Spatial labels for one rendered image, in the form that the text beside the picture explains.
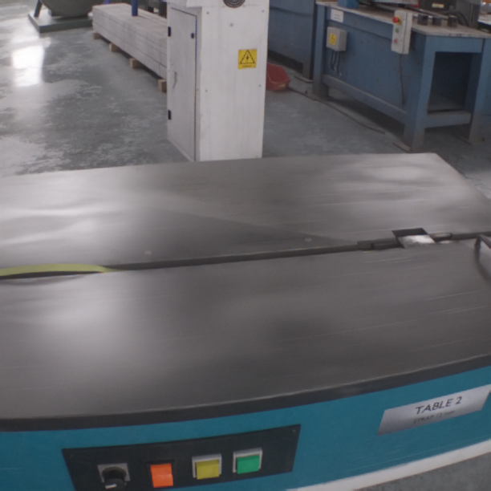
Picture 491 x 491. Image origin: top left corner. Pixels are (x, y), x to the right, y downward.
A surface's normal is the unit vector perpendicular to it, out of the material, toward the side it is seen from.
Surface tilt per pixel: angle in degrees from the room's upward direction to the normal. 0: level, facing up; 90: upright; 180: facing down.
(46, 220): 0
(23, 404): 0
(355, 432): 90
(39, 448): 90
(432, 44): 90
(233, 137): 90
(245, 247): 0
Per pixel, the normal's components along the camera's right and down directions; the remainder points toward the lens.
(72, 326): 0.03, -0.86
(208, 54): 0.43, 0.47
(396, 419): 0.20, 0.50
